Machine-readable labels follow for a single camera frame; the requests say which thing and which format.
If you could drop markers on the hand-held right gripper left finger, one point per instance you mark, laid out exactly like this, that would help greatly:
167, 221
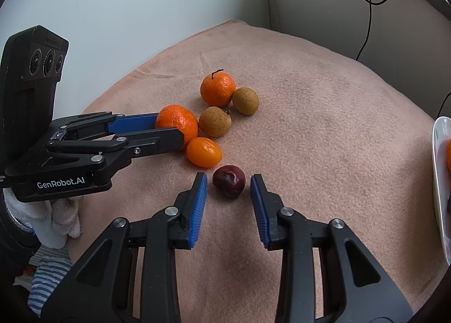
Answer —
199, 210

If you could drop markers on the small orange kumquat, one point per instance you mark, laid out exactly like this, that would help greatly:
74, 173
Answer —
204, 152

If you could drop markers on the striped cloth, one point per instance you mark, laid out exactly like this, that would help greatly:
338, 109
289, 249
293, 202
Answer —
45, 273

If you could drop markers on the brown longan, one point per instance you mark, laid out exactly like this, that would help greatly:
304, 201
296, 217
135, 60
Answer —
215, 121
245, 101

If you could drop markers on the white board panel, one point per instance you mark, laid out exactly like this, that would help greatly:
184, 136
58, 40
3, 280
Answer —
123, 9

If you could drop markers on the stemless mandarin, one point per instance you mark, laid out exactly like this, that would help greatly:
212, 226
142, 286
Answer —
178, 122

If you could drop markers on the stemless dark cherry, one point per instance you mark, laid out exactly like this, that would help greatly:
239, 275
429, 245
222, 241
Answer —
229, 181

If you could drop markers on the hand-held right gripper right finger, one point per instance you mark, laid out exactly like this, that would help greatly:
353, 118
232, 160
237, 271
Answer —
259, 210

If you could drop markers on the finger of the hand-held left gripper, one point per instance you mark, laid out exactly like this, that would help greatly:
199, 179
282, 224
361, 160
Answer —
151, 143
134, 123

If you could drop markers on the mandarin with stem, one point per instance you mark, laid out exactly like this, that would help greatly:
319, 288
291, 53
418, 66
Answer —
217, 89

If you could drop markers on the floral white plate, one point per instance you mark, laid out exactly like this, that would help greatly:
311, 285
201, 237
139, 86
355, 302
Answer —
440, 175

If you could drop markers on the person's left hand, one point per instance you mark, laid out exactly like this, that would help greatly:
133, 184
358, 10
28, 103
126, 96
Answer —
53, 224

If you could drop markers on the pink blanket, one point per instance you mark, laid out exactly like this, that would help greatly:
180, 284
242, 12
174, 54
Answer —
317, 132

